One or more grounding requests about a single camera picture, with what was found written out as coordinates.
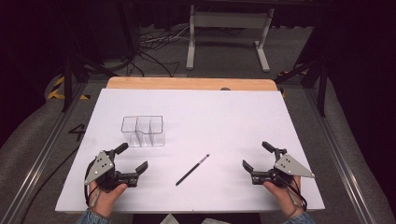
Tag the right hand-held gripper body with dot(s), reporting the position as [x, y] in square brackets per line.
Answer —
[291, 168]

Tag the yellow black floor tape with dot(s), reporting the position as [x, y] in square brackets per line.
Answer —
[55, 92]

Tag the white board mat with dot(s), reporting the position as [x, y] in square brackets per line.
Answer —
[202, 124]

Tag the person's left hand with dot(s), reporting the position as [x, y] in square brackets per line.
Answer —
[106, 199]

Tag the clear plastic compartment organizer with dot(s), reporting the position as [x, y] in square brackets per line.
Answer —
[143, 130]

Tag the white metal stand frame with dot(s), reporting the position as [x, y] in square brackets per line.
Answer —
[229, 20]

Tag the black pen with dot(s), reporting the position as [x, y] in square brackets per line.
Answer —
[191, 170]

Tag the person's right hand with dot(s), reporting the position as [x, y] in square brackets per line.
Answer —
[285, 197]

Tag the wooden table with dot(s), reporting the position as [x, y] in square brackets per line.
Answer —
[186, 83]

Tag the aluminium floor rail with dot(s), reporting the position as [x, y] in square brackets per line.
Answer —
[43, 155]
[339, 155]

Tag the black metal stand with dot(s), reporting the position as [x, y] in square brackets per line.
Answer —
[322, 84]
[67, 81]

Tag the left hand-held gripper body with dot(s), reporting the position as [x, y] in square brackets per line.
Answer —
[100, 165]

